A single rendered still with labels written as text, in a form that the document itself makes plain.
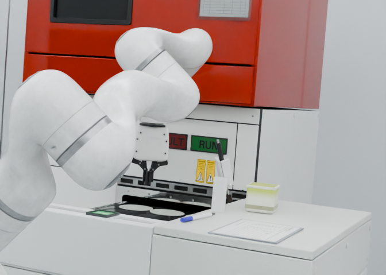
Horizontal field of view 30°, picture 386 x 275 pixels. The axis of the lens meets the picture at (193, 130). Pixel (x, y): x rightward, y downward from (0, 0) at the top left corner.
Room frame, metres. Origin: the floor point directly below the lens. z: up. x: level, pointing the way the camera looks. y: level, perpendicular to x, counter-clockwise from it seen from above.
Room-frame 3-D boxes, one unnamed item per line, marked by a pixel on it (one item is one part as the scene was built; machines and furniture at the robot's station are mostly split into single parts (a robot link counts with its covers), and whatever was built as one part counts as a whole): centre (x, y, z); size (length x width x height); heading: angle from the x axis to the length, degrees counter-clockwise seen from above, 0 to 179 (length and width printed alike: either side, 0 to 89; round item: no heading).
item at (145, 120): (2.06, 0.12, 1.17); 0.09 x 0.08 x 0.03; 99
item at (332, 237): (1.72, -0.22, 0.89); 0.62 x 0.35 x 0.14; 156
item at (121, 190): (2.17, 0.02, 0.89); 0.44 x 0.02 x 0.10; 66
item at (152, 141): (2.06, 0.12, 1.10); 0.10 x 0.07 x 0.11; 99
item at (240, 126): (2.25, 0.18, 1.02); 0.82 x 0.03 x 0.40; 66
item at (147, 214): (1.97, 0.10, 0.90); 0.34 x 0.34 x 0.01; 66
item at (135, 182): (2.17, 0.02, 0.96); 0.44 x 0.01 x 0.02; 66
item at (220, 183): (1.77, -0.08, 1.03); 0.06 x 0.04 x 0.13; 156
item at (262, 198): (1.81, -0.19, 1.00); 0.07 x 0.07 x 0.07; 74
